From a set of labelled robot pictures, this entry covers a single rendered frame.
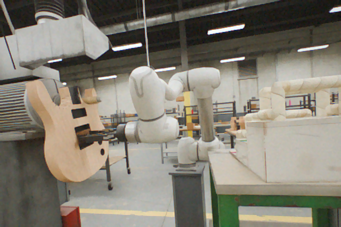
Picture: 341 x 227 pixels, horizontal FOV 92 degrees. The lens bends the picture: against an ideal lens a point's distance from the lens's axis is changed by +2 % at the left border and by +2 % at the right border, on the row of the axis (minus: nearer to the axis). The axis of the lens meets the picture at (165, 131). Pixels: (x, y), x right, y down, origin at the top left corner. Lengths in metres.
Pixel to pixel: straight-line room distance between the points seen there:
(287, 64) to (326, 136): 12.74
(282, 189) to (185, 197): 1.00
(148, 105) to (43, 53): 0.47
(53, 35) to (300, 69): 13.26
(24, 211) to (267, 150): 1.05
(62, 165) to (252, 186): 0.63
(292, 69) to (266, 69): 1.47
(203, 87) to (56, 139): 0.82
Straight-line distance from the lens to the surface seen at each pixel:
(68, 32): 0.78
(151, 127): 0.60
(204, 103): 1.14
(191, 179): 1.40
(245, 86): 12.26
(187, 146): 1.39
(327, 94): 0.72
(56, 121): 0.71
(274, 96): 0.56
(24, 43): 0.91
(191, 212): 1.52
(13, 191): 1.09
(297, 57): 13.61
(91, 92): 0.92
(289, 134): 0.56
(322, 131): 0.60
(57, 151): 0.70
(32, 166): 1.07
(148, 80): 0.54
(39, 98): 0.69
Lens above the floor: 1.12
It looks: 3 degrees down
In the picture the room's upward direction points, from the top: 4 degrees counter-clockwise
